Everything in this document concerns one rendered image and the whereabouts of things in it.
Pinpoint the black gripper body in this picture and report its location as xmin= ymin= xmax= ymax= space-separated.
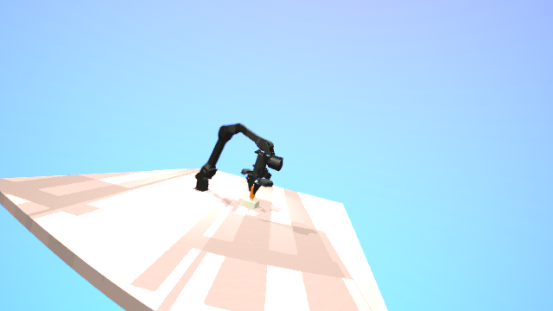
xmin=241 ymin=163 xmax=273 ymax=187

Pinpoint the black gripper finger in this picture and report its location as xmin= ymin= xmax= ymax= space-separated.
xmin=252 ymin=182 xmax=261 ymax=195
xmin=245 ymin=177 xmax=256 ymax=192

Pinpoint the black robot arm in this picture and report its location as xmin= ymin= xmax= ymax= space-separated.
xmin=194 ymin=123 xmax=283 ymax=192

